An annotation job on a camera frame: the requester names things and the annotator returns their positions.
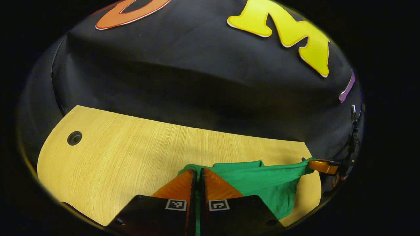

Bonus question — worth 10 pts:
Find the black table cable grommet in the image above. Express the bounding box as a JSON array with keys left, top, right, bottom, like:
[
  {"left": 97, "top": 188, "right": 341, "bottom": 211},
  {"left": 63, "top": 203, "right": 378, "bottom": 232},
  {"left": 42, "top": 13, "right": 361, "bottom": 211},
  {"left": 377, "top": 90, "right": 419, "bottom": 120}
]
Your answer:
[{"left": 67, "top": 131, "right": 83, "bottom": 146}]

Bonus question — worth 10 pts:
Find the black backdrop cloth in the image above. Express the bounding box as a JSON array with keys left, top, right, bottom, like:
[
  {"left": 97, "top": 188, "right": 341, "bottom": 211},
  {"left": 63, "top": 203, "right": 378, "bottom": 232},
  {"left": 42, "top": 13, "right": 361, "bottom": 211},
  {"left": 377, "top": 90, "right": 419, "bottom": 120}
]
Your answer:
[{"left": 18, "top": 0, "right": 365, "bottom": 164}]

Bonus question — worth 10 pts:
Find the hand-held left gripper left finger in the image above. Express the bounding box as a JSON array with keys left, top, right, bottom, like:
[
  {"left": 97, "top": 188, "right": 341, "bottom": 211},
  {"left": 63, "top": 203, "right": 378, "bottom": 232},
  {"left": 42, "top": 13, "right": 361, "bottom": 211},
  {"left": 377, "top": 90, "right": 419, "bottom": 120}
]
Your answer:
[{"left": 107, "top": 169, "right": 197, "bottom": 236}]

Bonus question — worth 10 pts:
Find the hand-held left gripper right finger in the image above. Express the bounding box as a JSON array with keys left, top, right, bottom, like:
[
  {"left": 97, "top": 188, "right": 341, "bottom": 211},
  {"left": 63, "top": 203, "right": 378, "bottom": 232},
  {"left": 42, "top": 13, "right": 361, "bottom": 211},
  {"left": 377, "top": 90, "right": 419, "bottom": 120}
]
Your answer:
[{"left": 201, "top": 168, "right": 286, "bottom": 236}]

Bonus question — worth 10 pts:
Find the green T-shirt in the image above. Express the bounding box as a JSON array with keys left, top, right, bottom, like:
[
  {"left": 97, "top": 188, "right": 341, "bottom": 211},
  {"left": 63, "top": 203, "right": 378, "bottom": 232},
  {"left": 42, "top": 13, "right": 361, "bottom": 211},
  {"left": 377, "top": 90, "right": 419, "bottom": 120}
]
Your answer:
[{"left": 178, "top": 157, "right": 317, "bottom": 236}]

